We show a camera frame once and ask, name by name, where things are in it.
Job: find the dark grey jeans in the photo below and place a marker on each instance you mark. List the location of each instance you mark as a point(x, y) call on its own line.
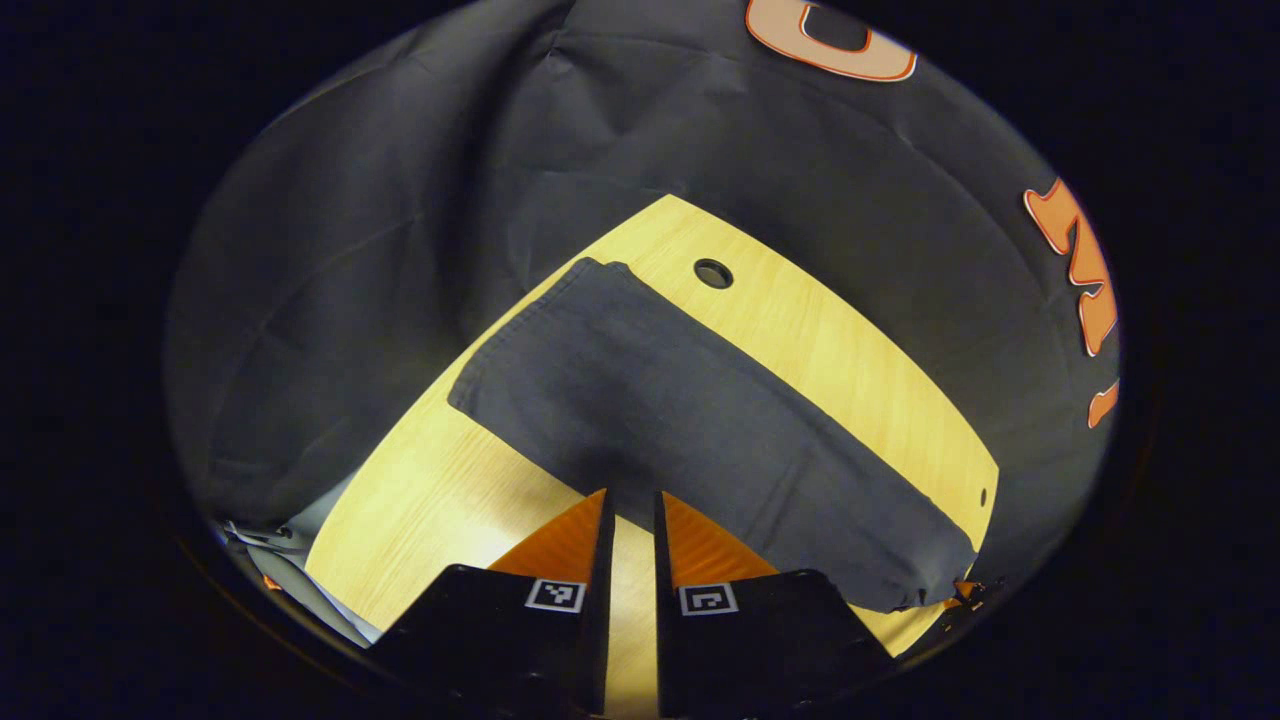
point(680, 420)

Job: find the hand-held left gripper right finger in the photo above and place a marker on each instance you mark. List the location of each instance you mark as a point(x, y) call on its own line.
point(665, 640)

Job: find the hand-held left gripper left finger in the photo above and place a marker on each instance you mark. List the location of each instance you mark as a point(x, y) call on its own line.
point(600, 640)

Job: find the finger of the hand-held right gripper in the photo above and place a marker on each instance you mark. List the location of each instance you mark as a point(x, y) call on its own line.
point(968, 590)

